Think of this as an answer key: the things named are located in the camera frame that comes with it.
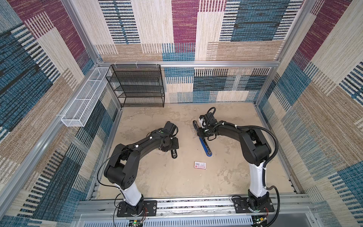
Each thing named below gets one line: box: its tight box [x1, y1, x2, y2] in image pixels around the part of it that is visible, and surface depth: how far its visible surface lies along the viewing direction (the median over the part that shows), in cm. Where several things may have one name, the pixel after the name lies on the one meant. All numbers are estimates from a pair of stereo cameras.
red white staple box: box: [193, 161, 207, 170], surface depth 89 cm
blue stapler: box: [192, 120, 213, 158], surface depth 96 cm
